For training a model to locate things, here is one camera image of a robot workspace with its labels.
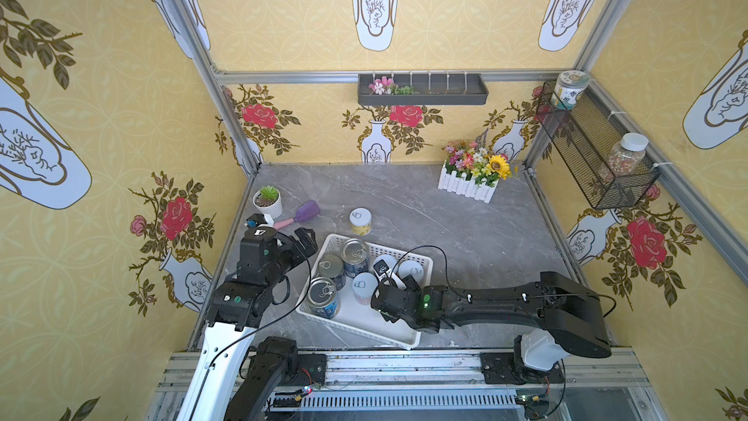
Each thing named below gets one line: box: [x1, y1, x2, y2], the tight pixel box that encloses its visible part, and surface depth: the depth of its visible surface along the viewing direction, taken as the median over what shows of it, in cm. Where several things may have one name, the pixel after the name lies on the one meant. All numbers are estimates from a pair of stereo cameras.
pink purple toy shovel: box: [272, 199, 321, 230], surface depth 108 cm
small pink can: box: [398, 259, 424, 283], surface depth 87 cm
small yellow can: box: [348, 207, 373, 236], surface depth 100 cm
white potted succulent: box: [253, 185, 283, 220], surface depth 102 cm
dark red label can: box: [317, 254, 347, 292], surface depth 84 cm
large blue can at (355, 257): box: [342, 237, 370, 279], surface depth 86 cm
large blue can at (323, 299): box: [299, 276, 341, 320], surface depth 78 cm
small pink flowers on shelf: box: [368, 76, 414, 96], surface depth 88 cm
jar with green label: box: [551, 70, 591, 111], surface depth 87 cm
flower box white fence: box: [438, 129, 512, 204], surface depth 103 cm
